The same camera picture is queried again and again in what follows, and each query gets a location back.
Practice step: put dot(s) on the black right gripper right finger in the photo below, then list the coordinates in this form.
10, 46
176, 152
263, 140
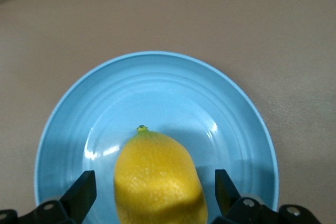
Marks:
228, 197

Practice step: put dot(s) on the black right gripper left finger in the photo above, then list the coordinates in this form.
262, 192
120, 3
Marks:
76, 197

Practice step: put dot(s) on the yellow lemon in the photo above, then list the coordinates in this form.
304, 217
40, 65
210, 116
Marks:
157, 176

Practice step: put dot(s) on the blue plate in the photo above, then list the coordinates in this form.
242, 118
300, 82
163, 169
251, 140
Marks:
157, 90

